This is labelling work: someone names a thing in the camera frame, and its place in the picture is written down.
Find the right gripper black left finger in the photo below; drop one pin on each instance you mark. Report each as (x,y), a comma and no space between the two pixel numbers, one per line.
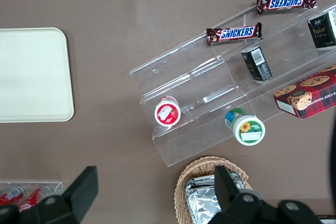
(78,195)

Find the red tartan cookie box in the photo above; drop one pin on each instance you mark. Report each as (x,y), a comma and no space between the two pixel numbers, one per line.
(309,95)

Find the green sunflower lid cup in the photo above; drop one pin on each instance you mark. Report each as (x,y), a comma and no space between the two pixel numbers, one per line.
(249,130)

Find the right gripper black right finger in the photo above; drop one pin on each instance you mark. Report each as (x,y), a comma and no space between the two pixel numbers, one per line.
(231,203)

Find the clear acrylic bottle rack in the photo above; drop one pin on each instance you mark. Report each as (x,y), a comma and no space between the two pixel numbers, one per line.
(56,186)

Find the Snickers chocolate bar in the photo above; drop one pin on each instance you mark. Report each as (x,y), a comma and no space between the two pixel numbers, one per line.
(233,33)
(286,2)

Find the clear acrylic tiered stand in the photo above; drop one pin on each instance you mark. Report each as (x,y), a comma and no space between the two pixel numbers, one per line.
(183,85)

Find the small black carton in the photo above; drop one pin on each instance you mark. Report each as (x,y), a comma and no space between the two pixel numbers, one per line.
(257,64)
(323,31)

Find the foil-wrapped pack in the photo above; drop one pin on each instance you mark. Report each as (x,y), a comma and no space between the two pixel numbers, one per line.
(189,185)
(202,204)

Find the cream plastic tray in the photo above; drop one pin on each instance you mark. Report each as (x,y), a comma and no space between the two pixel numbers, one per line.
(31,74)

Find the wicker basket with foil packs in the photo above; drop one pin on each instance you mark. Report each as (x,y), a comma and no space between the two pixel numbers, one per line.
(199,162)

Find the red strawberry yogurt cup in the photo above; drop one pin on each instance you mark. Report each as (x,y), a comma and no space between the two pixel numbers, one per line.
(167,113)

